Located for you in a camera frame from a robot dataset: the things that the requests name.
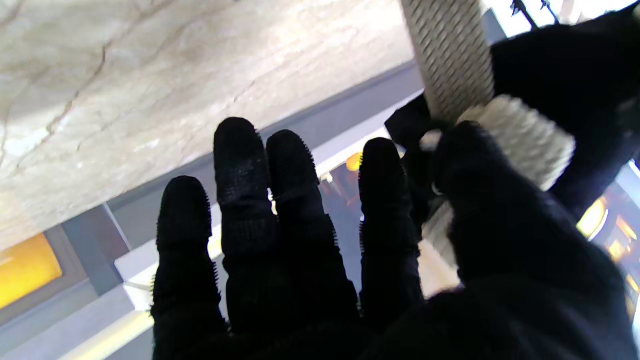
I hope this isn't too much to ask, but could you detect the black tripod pole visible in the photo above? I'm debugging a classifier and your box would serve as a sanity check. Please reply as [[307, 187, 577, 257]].
[[510, 0, 561, 28]]

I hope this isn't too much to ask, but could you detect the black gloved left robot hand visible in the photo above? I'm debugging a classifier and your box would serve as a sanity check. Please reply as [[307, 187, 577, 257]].
[[385, 4, 640, 223]]

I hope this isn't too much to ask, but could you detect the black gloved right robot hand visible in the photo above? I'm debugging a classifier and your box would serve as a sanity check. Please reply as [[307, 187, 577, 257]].
[[151, 117, 640, 360]]

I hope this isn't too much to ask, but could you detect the beige woven belt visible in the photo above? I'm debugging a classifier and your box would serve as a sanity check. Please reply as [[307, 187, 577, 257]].
[[401, 0, 577, 266]]

